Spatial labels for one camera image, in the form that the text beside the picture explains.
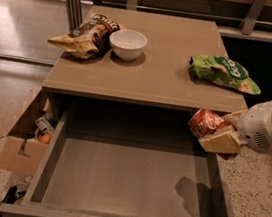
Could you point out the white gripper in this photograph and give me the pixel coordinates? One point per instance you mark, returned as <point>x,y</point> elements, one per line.
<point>257,126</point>

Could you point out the red coke can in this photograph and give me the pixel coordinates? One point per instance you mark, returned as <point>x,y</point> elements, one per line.
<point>205,122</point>

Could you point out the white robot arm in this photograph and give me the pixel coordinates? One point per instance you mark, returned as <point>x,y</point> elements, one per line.
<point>252,128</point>

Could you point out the grey cabinet with top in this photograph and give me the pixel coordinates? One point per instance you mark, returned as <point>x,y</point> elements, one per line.
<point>154,90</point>

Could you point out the open grey top drawer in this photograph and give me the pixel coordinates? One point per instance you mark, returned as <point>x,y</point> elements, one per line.
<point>115,163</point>

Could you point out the green chip bag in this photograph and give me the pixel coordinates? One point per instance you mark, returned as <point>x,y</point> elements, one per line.
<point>223,71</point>

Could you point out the white ceramic bowl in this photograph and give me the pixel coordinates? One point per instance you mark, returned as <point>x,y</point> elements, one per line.
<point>127,44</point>

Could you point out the brown chip bag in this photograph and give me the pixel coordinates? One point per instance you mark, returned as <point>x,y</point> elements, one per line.
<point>90,40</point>

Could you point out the small packet in box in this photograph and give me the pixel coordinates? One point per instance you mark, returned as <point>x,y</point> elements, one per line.
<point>46,124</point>

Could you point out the orange fruit in box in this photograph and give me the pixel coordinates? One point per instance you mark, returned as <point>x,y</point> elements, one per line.
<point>45,139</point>

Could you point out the cardboard box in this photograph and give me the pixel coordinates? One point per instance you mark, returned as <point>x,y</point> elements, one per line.
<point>22,151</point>

